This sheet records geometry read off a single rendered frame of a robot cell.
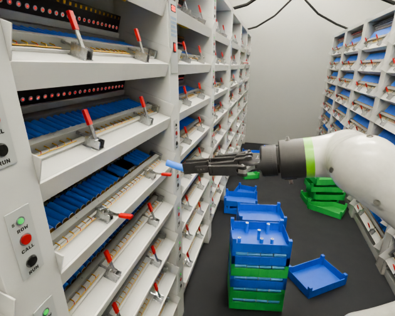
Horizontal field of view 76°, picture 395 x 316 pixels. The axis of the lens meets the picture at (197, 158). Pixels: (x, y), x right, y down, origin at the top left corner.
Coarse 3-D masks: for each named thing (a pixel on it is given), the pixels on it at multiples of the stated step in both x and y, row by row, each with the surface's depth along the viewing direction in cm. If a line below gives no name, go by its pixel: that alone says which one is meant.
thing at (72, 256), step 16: (144, 144) 104; (160, 160) 103; (160, 176) 92; (64, 192) 69; (128, 192) 78; (144, 192) 81; (112, 208) 70; (128, 208) 72; (96, 224) 63; (112, 224) 65; (80, 240) 57; (96, 240) 59; (64, 256) 52; (80, 256) 54; (64, 272) 50
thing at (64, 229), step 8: (152, 160) 96; (144, 168) 90; (152, 168) 94; (128, 176) 81; (136, 176) 85; (120, 184) 76; (104, 192) 70; (112, 192) 72; (96, 200) 67; (104, 200) 68; (88, 208) 63; (80, 216) 60; (88, 216) 62; (64, 224) 56; (72, 224) 57; (56, 232) 54; (64, 232) 55; (72, 232) 57; (56, 240) 53
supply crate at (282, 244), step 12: (240, 228) 150; (252, 228) 149; (264, 228) 149; (276, 228) 148; (252, 240) 140; (264, 240) 140; (276, 240) 140; (288, 240) 128; (252, 252) 131; (264, 252) 131; (276, 252) 130; (288, 252) 130
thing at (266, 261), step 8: (232, 256) 133; (240, 256) 133; (248, 256) 132; (256, 256) 132; (264, 256) 132; (288, 256) 131; (248, 264) 134; (256, 264) 134; (264, 264) 133; (272, 264) 133; (280, 264) 133; (288, 264) 132
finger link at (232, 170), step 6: (210, 168) 61; (216, 168) 60; (222, 168) 60; (228, 168) 59; (234, 168) 58; (240, 168) 57; (210, 174) 62; (216, 174) 61; (222, 174) 60; (228, 174) 60; (234, 174) 59; (240, 174) 58; (246, 174) 57
